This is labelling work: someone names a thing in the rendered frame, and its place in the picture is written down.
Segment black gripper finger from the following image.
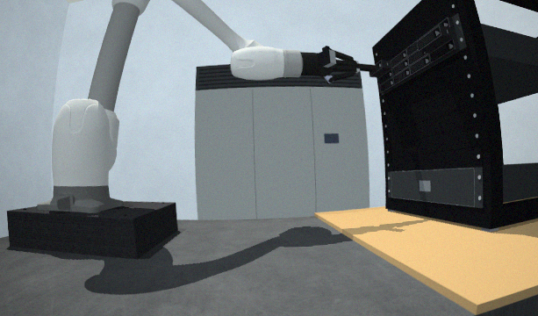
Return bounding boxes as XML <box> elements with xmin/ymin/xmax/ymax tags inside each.
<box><xmin>335</xmin><ymin>51</ymin><xmax>375</xmax><ymax>67</ymax></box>
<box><xmin>324</xmin><ymin>65</ymin><xmax>375</xmax><ymax>84</ymax></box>

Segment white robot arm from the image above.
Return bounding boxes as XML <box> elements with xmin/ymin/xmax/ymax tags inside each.
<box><xmin>37</xmin><ymin>0</ymin><xmax>303</xmax><ymax>213</ymax></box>

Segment tan wooden board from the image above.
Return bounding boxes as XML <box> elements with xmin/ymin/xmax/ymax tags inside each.
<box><xmin>314</xmin><ymin>206</ymin><xmax>538</xmax><ymax>315</ymax></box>

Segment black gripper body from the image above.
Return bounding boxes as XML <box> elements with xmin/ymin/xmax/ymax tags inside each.
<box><xmin>301</xmin><ymin>52</ymin><xmax>334</xmax><ymax>77</ymax></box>

